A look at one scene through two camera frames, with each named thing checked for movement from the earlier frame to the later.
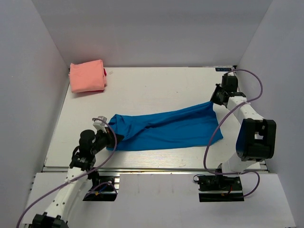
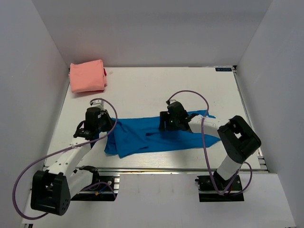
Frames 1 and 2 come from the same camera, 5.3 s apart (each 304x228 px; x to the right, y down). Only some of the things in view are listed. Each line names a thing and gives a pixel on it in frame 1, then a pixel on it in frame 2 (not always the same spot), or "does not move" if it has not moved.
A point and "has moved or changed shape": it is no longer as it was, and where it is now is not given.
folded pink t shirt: [87, 76] does not move
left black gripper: [99, 132] -> [110, 123]
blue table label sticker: [223, 69] does not move
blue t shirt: [187, 125] has moved or changed shape
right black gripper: [214, 98] -> [165, 116]
